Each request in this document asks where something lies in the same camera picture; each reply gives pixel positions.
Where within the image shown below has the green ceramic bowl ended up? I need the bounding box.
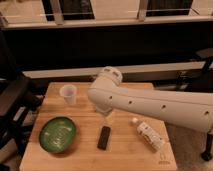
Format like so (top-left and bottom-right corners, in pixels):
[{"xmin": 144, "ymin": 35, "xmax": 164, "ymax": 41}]
[{"xmin": 39, "ymin": 117, "xmax": 77, "ymax": 153}]

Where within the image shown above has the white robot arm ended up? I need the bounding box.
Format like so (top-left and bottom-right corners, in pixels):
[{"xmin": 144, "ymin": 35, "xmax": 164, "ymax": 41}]
[{"xmin": 88, "ymin": 66, "xmax": 213, "ymax": 135}]

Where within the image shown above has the black remote control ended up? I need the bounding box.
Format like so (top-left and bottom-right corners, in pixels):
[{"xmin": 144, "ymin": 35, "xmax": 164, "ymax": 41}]
[{"xmin": 97, "ymin": 126, "xmax": 111, "ymax": 150}]

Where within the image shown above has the translucent plastic cup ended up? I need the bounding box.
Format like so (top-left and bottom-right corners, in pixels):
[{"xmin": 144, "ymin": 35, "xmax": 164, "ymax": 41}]
[{"xmin": 59, "ymin": 85, "xmax": 77, "ymax": 106}]

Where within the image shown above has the white plastic bottle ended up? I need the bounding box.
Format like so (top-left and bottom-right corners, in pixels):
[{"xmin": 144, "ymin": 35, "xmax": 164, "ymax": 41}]
[{"xmin": 131, "ymin": 117, "xmax": 165, "ymax": 151}]

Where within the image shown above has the black chair left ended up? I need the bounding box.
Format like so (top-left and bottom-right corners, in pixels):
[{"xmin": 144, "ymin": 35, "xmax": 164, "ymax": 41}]
[{"xmin": 0, "ymin": 74, "xmax": 44, "ymax": 161}]

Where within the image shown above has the black chair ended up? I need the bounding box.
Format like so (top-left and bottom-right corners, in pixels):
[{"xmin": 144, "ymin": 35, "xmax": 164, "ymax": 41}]
[
  {"xmin": 0, "ymin": 74, "xmax": 44, "ymax": 161},
  {"xmin": 184, "ymin": 48, "xmax": 213, "ymax": 161}
]

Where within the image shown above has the black chair right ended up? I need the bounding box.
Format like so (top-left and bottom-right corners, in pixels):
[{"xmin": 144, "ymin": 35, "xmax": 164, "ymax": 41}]
[{"xmin": 184, "ymin": 48, "xmax": 213, "ymax": 161}]

